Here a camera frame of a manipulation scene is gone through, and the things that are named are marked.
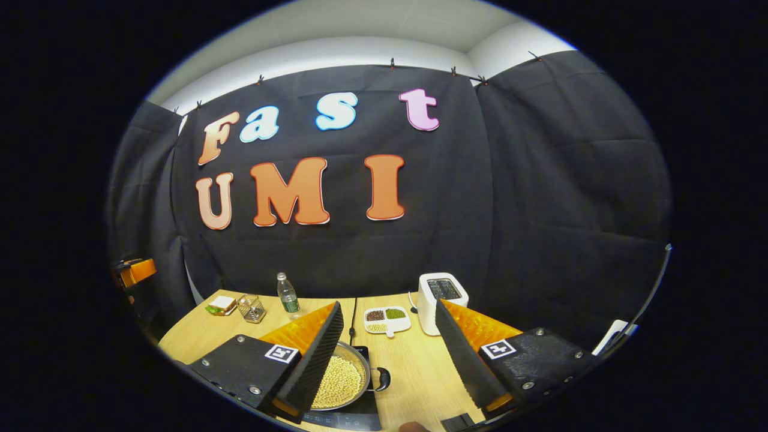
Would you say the clear plastic water bottle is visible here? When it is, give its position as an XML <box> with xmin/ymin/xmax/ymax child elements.
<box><xmin>277</xmin><ymin>272</ymin><xmax>301</xmax><ymax>314</ymax></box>

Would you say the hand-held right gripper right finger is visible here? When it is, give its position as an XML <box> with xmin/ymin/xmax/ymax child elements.
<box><xmin>433</xmin><ymin>298</ymin><xmax>601</xmax><ymax>421</ymax></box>

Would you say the sandwich with lettuce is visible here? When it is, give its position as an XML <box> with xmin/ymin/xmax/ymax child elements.
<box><xmin>205</xmin><ymin>295</ymin><xmax>237</xmax><ymax>316</ymax></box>

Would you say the black induction cooktop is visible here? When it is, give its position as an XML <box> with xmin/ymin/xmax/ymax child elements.
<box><xmin>300</xmin><ymin>346</ymin><xmax>383</xmax><ymax>431</ymax></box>

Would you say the wire mesh holder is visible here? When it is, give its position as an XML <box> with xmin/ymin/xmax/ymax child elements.
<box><xmin>237</xmin><ymin>294</ymin><xmax>266</xmax><ymax>324</ymax></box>

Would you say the stainless steel pot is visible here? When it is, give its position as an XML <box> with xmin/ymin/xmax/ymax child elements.
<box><xmin>311</xmin><ymin>340</ymin><xmax>391</xmax><ymax>412</ymax></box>

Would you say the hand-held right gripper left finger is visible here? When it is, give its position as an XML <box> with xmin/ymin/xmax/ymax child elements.
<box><xmin>187</xmin><ymin>300</ymin><xmax>345</xmax><ymax>425</ymax></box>

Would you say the pile of soybeans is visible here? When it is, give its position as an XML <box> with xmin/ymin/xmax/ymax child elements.
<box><xmin>312</xmin><ymin>355</ymin><xmax>362</xmax><ymax>410</ymax></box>

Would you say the white toaster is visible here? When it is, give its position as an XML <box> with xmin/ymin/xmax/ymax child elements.
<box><xmin>417</xmin><ymin>272</ymin><xmax>469</xmax><ymax>336</ymax></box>

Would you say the white divided bean dish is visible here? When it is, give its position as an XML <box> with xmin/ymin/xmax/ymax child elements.
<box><xmin>364</xmin><ymin>307</ymin><xmax>412</xmax><ymax>338</ymax></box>

